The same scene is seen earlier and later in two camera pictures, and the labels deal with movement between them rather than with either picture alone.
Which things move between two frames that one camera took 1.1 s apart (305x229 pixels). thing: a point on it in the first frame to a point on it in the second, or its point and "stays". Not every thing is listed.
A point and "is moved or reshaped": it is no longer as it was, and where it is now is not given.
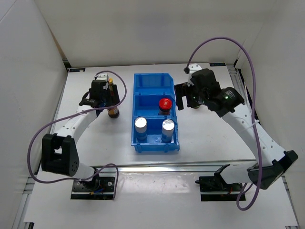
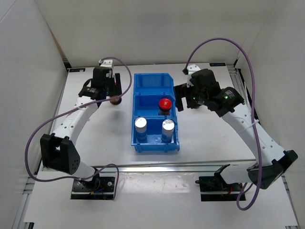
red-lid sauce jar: x=113 y=112 is moved or reshaped
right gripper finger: x=181 y=90 stays
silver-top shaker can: x=140 y=126 stays
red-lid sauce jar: x=165 y=104 stays
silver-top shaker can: x=167 y=128 stays
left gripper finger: x=114 y=98 to x=118 y=90
